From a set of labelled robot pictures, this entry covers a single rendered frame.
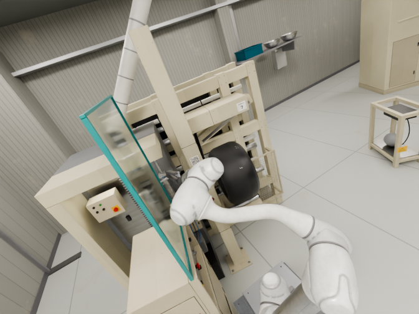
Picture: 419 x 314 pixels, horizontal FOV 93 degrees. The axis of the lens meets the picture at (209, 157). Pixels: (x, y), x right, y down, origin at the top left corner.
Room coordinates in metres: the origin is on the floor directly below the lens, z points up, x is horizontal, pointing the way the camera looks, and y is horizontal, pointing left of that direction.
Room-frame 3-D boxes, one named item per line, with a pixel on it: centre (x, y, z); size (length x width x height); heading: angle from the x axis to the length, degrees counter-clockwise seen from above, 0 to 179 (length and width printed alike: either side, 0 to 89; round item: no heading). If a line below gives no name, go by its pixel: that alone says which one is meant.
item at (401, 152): (2.23, -2.61, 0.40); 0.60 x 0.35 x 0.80; 166
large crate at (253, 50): (5.30, -1.84, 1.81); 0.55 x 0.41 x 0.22; 106
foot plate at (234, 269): (1.56, 0.13, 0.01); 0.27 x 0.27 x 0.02; 7
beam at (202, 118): (1.92, -0.21, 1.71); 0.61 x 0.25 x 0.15; 97
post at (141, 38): (1.55, 0.13, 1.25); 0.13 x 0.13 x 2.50; 7
